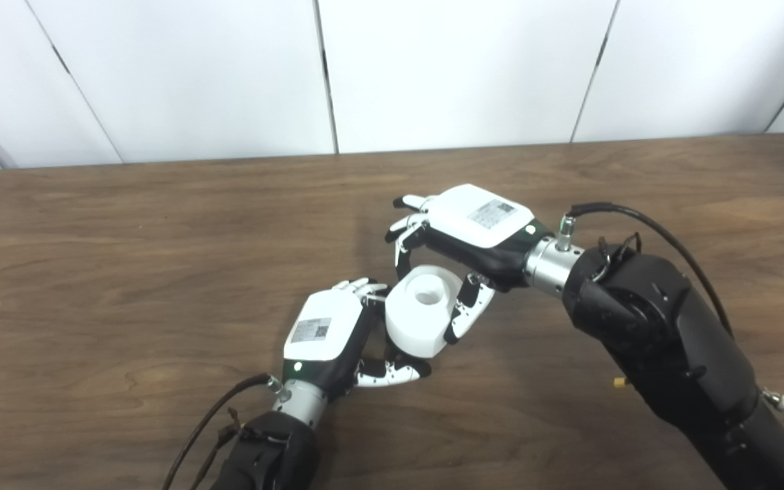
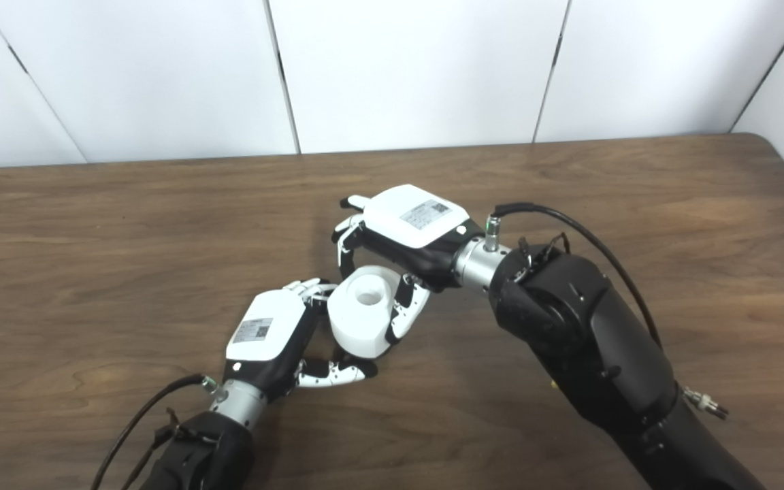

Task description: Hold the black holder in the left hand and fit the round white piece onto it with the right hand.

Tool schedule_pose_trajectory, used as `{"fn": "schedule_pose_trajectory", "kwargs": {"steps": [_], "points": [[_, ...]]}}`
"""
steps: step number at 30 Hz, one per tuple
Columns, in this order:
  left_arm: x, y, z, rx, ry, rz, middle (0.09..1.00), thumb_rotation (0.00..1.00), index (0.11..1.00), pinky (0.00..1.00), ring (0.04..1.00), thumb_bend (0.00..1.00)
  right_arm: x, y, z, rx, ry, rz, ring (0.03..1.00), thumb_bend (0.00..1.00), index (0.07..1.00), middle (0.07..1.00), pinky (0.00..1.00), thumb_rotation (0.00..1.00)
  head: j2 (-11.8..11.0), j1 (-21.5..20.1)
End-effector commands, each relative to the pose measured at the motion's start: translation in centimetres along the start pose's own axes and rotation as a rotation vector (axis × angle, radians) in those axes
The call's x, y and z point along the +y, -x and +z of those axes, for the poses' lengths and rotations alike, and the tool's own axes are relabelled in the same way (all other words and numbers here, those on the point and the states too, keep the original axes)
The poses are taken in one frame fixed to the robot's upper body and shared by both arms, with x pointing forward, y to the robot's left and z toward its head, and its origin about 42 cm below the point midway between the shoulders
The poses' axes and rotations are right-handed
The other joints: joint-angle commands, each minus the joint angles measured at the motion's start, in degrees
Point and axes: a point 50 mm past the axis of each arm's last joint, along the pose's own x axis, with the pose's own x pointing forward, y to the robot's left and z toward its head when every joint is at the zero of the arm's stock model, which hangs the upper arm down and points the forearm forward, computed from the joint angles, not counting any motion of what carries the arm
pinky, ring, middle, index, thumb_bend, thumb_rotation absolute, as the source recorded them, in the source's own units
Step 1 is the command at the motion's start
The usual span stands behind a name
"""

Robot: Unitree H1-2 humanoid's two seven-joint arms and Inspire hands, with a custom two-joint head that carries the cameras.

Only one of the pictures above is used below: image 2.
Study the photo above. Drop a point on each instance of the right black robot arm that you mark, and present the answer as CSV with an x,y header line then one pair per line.
x,y
582,333

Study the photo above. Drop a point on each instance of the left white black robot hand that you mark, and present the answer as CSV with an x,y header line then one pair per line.
x,y
266,333

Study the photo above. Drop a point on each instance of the round white plastic piece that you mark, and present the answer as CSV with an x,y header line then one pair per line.
x,y
358,323

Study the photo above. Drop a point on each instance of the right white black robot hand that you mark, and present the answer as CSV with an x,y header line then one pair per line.
x,y
412,218

